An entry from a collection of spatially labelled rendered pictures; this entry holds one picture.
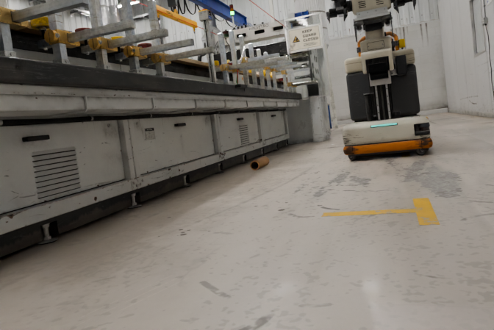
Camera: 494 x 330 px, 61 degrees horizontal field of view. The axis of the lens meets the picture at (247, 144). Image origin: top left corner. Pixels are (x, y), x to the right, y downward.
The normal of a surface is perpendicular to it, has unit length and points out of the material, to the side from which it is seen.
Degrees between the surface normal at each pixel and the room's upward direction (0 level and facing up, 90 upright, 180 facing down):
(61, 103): 90
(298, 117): 90
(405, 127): 90
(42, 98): 90
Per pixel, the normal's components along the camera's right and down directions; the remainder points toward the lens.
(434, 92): -0.32, 0.09
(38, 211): 0.94, -0.10
